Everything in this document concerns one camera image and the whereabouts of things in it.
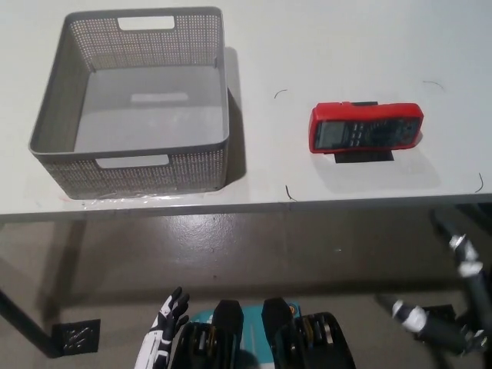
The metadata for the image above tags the black table leg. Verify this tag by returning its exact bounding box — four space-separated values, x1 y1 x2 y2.
0 287 63 354

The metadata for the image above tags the grey perforated plastic basket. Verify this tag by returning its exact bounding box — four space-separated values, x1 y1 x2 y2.
28 5 231 201

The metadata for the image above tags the red digital multimeter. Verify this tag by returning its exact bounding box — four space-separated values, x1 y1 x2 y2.
310 101 425 155

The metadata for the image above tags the robot torso black teal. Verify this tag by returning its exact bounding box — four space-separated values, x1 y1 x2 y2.
175 298 357 369

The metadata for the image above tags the robot right hand white black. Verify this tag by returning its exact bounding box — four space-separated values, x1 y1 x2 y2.
391 210 492 357

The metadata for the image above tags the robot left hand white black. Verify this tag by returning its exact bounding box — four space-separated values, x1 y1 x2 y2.
134 286 191 369

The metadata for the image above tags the clear tape strip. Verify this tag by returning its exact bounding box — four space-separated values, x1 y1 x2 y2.
80 191 207 204

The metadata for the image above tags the black tape patch on table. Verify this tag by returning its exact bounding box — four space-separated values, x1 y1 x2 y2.
332 100 397 166

